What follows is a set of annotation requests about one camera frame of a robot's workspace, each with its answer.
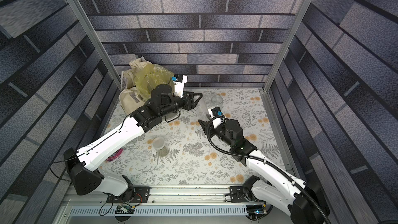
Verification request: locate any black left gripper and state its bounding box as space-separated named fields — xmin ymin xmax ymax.
xmin=159 ymin=90 xmax=203 ymax=119

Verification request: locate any clear ribbed glass jar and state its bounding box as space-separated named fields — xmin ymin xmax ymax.
xmin=211 ymin=94 xmax=223 ymax=109

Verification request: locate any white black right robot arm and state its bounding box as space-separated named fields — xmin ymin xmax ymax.
xmin=199 ymin=116 xmax=331 ymax=224

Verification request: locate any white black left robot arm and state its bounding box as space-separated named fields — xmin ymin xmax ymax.
xmin=64 ymin=84 xmax=203 ymax=202

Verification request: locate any clear jar near left arm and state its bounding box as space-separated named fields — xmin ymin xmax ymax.
xmin=152 ymin=137 xmax=169 ymax=157

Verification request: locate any purple plastic package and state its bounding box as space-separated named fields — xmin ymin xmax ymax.
xmin=106 ymin=148 xmax=123 ymax=162

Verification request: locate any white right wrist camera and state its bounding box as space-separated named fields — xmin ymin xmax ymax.
xmin=208 ymin=106 xmax=223 ymax=129

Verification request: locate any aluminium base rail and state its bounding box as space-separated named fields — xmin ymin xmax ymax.
xmin=57 ymin=185 xmax=271 ymax=223

